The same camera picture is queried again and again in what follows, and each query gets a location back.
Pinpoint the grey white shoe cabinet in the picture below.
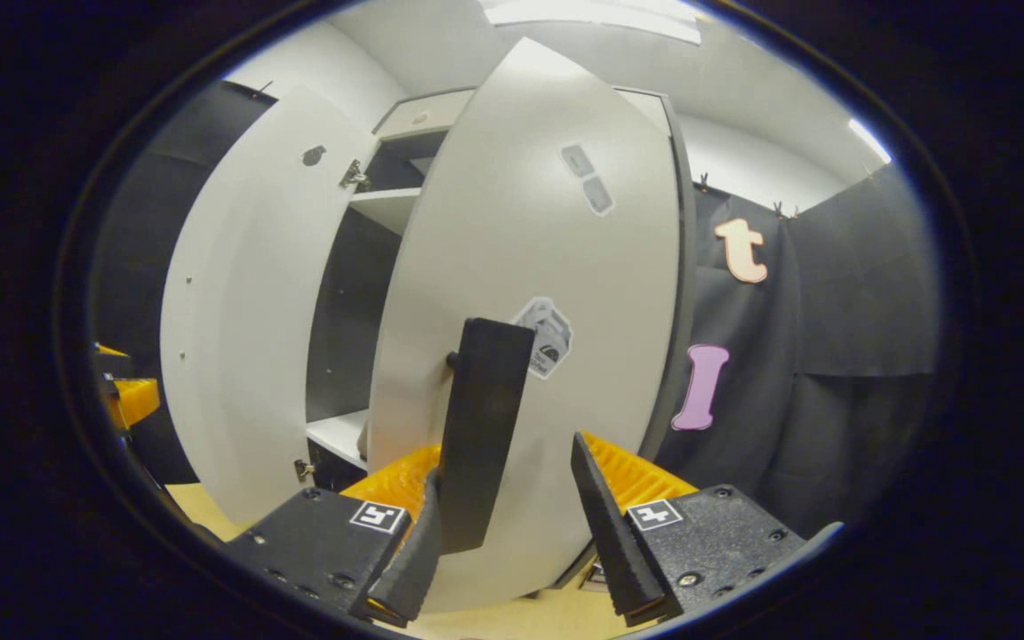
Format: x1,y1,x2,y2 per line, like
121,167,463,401
303,84,700,596

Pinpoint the white shoe cabinet door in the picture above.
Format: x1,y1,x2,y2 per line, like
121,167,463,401
368,37,682,614
159,84,380,527

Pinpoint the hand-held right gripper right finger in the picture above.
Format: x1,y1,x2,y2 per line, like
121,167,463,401
570,432,820,628

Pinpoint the black backdrop cloth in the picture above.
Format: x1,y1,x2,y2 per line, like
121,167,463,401
90,78,277,485
654,160,944,539

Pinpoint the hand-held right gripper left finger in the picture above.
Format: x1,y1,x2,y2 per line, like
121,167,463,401
226,444,444,628

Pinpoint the ceiling light panel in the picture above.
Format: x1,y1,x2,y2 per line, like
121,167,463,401
476,0,704,45
848,117,893,165

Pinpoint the black door handle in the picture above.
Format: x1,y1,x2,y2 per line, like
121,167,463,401
436,317,537,555

